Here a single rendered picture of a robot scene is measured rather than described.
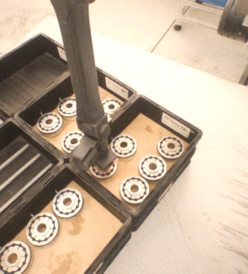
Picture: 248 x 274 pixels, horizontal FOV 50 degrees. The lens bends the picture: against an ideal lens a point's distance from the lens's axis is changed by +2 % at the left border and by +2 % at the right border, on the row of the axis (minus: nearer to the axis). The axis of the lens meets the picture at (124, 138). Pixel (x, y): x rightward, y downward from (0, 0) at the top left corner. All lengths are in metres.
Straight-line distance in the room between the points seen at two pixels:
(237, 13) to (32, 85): 0.88
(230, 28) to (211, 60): 1.63
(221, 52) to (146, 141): 1.88
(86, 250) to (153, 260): 0.25
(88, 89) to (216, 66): 2.10
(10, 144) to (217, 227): 0.86
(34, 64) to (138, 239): 0.94
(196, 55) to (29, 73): 1.75
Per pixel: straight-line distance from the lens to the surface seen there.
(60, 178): 0.94
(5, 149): 1.15
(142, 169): 0.96
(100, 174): 0.96
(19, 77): 1.38
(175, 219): 1.08
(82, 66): 0.61
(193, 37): 2.92
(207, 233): 1.09
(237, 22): 1.06
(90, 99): 0.66
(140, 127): 1.09
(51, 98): 1.16
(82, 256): 0.92
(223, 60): 2.74
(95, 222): 0.94
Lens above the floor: 1.73
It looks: 58 degrees down
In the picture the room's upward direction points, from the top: 2 degrees counter-clockwise
